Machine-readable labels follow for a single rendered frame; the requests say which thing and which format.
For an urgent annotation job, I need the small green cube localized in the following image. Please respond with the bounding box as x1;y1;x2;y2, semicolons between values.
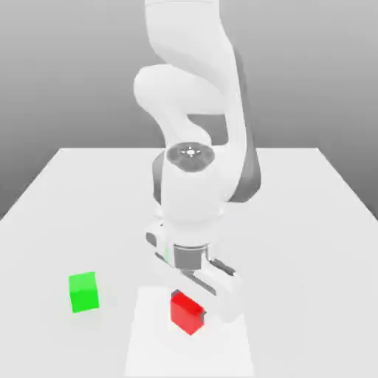
68;271;100;315

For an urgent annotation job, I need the small red cube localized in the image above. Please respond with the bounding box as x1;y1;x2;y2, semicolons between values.
170;291;206;337

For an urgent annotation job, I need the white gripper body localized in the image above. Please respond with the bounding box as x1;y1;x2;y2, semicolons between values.
153;253;244;324

